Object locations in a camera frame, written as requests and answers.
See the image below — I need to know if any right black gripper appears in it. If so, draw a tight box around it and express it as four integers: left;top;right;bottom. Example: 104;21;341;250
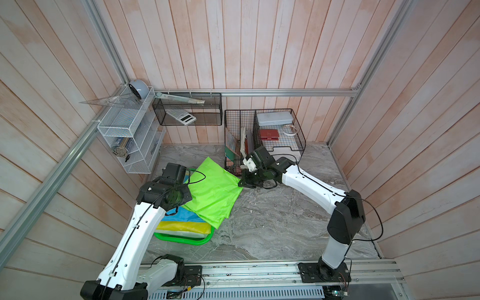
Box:
236;168;268;189

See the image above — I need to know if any yellow raincoat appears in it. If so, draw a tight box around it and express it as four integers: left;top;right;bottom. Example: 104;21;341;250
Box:
156;221;211;235

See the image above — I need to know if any green plastic basket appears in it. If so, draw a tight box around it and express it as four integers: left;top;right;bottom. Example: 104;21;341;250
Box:
153;168;215;246

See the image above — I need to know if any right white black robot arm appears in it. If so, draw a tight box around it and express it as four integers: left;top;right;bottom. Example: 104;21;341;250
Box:
235;143;375;285

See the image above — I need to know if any grey pencil case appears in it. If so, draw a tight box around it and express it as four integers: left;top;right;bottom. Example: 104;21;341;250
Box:
256;111;293;126

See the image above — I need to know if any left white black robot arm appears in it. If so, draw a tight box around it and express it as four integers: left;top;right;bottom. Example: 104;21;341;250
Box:
80;163;206;300

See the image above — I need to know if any white wire wall shelf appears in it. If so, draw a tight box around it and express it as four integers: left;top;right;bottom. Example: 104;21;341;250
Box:
97;87;165;175

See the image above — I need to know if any white tape roll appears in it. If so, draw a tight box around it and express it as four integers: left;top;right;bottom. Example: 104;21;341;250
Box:
282;124;298;137

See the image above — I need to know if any black wire tray stack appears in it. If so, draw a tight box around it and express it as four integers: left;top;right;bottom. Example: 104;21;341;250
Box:
256;108;306;158

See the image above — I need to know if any white translucent raincoat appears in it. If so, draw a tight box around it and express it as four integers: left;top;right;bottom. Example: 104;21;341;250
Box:
156;231;210;240

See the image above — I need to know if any white calculator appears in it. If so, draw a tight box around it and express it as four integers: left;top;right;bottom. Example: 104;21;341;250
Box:
165;109;197;126

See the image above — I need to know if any light green raincoat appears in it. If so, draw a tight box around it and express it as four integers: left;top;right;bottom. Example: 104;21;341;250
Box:
183;157;243;229

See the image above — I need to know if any black wire file organizer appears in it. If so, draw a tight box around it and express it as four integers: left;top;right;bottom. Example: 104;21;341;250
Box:
223;109;261;177

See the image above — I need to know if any rolled silver bundle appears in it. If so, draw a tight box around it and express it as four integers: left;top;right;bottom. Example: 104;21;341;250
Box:
111;137;131;158

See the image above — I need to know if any red wallet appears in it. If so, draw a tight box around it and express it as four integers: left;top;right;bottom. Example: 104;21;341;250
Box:
259;129;280;141

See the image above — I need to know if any clear triangle ruler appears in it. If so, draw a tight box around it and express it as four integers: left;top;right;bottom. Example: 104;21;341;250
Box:
81;94;143;110

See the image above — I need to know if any blue raincoat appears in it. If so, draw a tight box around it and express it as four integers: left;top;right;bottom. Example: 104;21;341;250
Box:
162;207;205;223

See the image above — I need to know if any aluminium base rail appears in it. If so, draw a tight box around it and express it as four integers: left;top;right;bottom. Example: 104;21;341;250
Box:
93;258;408;300

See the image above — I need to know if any black mesh wall basket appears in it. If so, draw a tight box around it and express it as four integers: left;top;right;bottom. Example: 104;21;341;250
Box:
152;92;223;126

